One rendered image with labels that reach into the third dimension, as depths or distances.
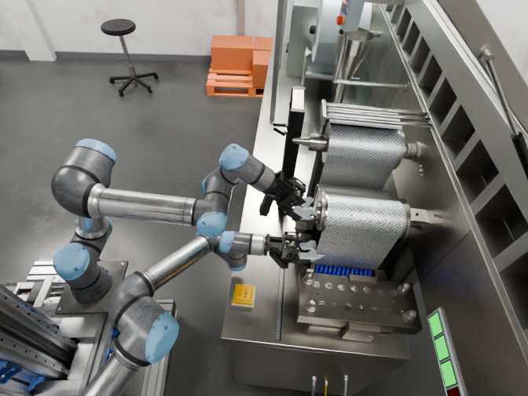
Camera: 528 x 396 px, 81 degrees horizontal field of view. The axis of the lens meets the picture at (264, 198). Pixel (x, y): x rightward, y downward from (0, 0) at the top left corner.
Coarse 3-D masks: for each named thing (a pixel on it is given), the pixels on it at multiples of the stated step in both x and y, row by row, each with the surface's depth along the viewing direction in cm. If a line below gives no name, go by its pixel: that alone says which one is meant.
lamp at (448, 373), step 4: (444, 364) 80; (448, 364) 78; (444, 368) 80; (448, 368) 78; (452, 368) 76; (444, 372) 79; (448, 372) 78; (452, 372) 76; (444, 376) 79; (448, 376) 78; (452, 376) 76; (448, 380) 78; (452, 380) 76; (448, 384) 77; (452, 384) 76
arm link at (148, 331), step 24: (120, 312) 84; (144, 312) 83; (168, 312) 87; (120, 336) 82; (144, 336) 80; (168, 336) 83; (120, 360) 80; (144, 360) 81; (96, 384) 79; (120, 384) 80
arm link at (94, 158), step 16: (80, 144) 89; (96, 144) 90; (64, 160) 86; (80, 160) 85; (96, 160) 88; (112, 160) 94; (96, 176) 86; (80, 224) 111; (96, 224) 111; (112, 224) 127; (96, 240) 117
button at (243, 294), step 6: (240, 288) 117; (246, 288) 117; (252, 288) 117; (234, 294) 116; (240, 294) 116; (246, 294) 116; (252, 294) 116; (234, 300) 114; (240, 300) 114; (246, 300) 114
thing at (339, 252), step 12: (324, 240) 102; (336, 240) 101; (348, 240) 100; (324, 252) 107; (336, 252) 107; (348, 252) 106; (360, 252) 105; (372, 252) 104; (384, 252) 104; (312, 264) 114; (324, 264) 113; (336, 264) 113; (348, 264) 112; (360, 264) 111; (372, 264) 110
